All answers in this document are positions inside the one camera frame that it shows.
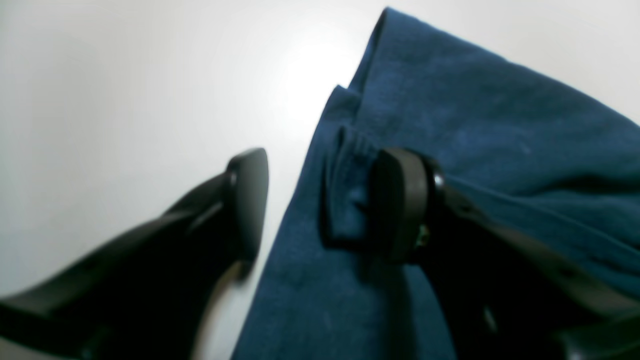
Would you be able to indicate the dark blue T-shirt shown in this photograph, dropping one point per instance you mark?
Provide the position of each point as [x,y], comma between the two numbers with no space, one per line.
[534,154]

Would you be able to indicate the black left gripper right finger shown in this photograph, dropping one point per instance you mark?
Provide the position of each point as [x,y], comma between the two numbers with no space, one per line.
[504,295]

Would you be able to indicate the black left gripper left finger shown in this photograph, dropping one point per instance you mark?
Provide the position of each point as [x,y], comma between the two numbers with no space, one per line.
[143,294]

